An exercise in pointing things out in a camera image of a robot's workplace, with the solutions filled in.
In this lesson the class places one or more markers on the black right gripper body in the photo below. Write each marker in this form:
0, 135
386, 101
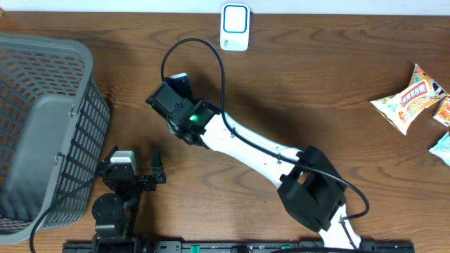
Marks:
172, 126

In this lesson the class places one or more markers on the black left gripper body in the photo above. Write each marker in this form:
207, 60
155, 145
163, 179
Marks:
143, 183

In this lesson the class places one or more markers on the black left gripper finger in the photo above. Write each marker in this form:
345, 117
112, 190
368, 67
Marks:
111, 153
157, 168

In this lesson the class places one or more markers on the yellow snack bag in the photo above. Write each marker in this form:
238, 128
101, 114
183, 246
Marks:
402, 108

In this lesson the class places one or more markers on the light teal wipes packet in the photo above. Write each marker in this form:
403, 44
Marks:
442, 149

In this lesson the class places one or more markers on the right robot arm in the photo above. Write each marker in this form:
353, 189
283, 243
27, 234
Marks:
309, 187

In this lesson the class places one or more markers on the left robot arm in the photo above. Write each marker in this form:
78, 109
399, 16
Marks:
115, 213

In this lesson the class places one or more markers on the white barcode scanner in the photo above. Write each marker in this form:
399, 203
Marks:
234, 27

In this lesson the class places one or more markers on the grey plastic shopping basket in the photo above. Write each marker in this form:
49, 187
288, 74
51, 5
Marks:
54, 122

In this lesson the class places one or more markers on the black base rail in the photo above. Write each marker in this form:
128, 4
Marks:
225, 247

